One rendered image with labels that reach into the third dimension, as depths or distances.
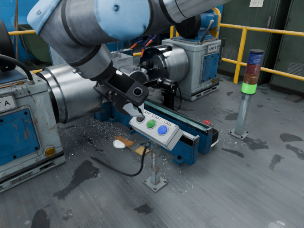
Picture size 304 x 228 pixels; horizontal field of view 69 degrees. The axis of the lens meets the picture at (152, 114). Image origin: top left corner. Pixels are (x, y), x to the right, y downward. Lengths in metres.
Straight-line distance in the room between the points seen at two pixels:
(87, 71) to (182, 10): 0.23
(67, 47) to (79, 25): 0.08
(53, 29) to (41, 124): 0.52
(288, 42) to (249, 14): 0.79
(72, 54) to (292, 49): 3.77
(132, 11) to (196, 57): 1.06
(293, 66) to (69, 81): 3.57
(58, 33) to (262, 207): 0.78
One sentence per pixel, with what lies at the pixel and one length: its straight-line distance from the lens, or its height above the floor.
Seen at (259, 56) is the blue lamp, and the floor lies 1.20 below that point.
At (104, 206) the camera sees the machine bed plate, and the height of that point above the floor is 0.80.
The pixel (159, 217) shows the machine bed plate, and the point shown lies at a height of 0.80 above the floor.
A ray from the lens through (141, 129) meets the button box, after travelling 0.71.
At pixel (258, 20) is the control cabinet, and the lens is 4.27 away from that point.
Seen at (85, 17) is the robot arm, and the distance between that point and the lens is 0.40.
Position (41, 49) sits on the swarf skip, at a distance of 5.18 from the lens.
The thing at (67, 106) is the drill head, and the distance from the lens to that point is 0.94.
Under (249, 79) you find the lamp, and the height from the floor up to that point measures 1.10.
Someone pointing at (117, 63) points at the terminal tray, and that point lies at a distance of 1.14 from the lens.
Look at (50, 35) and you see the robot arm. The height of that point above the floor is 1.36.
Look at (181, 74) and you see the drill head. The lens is 1.36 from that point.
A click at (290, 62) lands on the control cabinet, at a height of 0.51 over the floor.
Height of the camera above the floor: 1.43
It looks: 28 degrees down
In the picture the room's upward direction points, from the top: straight up
